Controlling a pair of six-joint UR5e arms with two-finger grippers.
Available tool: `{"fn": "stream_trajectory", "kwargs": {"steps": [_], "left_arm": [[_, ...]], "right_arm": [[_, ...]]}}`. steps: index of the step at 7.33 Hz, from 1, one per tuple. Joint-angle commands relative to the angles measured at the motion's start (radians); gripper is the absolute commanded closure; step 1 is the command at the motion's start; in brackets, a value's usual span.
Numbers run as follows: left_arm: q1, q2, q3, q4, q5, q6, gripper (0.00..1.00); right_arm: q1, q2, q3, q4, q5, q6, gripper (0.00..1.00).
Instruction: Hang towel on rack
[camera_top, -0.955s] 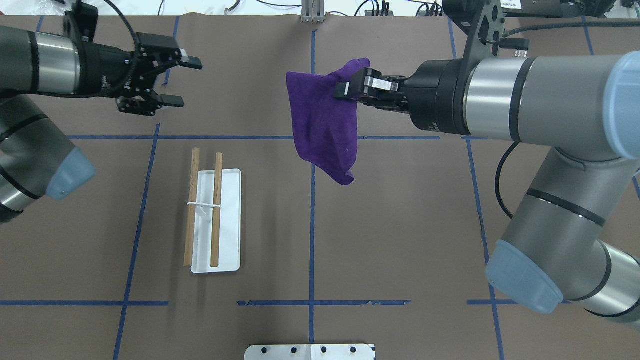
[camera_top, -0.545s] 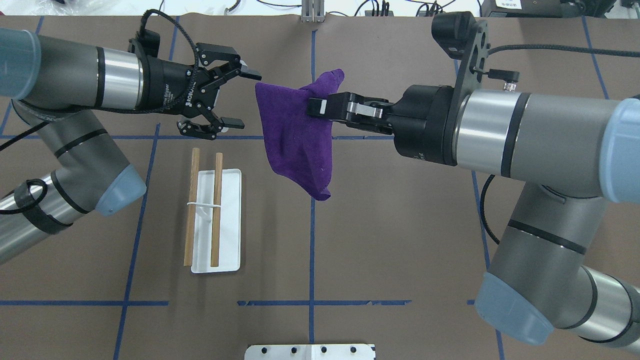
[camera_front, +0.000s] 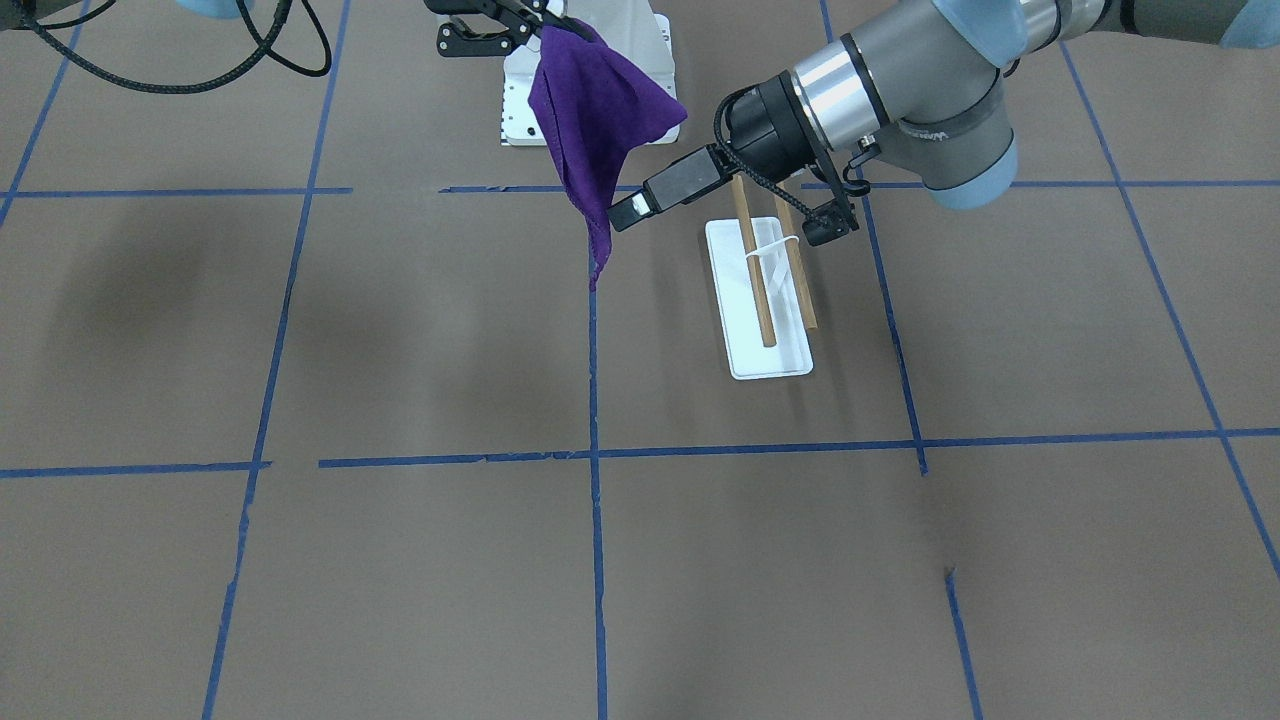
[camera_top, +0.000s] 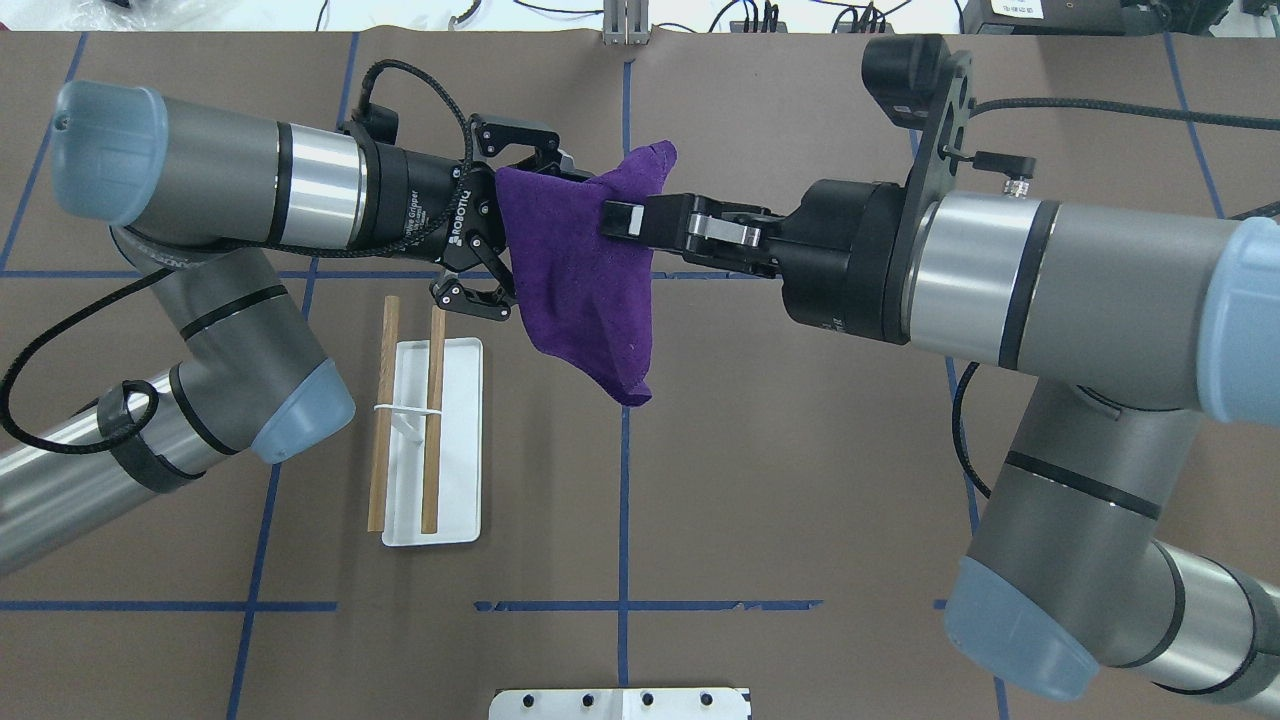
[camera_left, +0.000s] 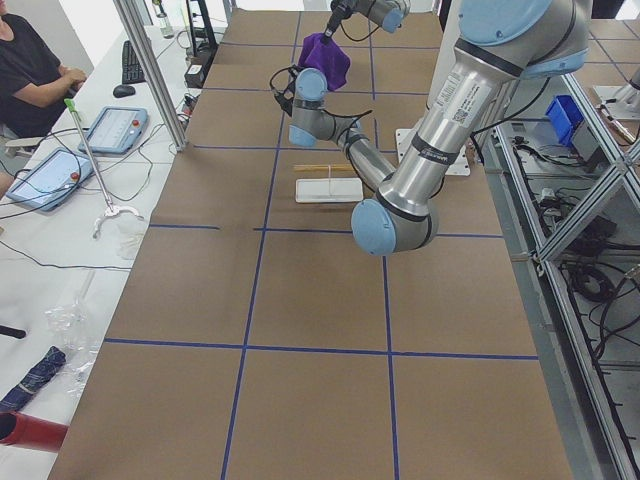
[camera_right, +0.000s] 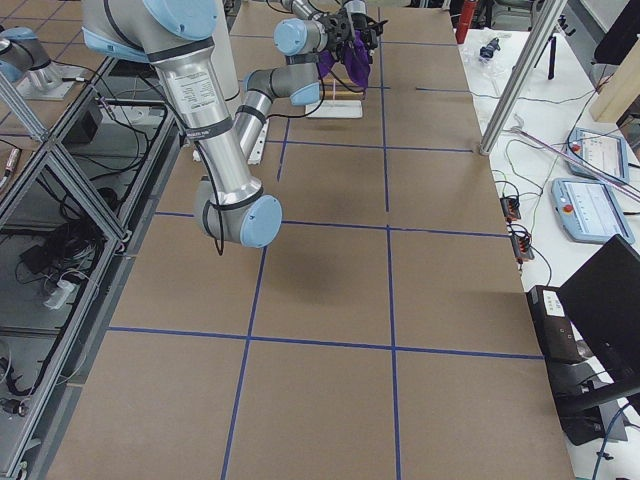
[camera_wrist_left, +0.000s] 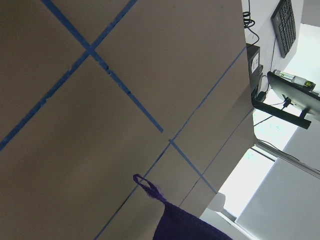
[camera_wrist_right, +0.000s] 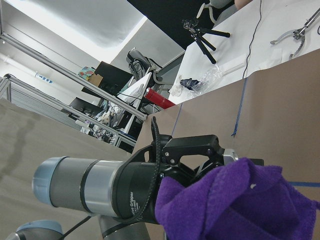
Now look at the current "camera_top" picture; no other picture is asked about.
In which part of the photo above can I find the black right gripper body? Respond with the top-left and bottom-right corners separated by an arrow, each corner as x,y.
690,179 -> 906,345

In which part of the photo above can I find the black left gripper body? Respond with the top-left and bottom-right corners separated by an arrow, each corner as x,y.
375,143 -> 506,272

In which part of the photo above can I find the purple towel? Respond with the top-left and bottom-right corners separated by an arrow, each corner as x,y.
495,140 -> 678,407

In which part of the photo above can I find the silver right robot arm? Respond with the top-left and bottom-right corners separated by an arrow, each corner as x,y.
602,179 -> 1277,717

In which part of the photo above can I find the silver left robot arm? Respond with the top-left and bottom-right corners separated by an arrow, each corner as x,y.
3,68 -> 586,573

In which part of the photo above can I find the white towel rack with wooden bars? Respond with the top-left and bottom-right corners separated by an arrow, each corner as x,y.
367,296 -> 484,550

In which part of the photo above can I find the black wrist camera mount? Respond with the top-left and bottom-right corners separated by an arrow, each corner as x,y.
861,35 -> 1036,206

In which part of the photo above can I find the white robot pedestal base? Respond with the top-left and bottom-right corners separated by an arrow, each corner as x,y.
486,687 -> 753,719

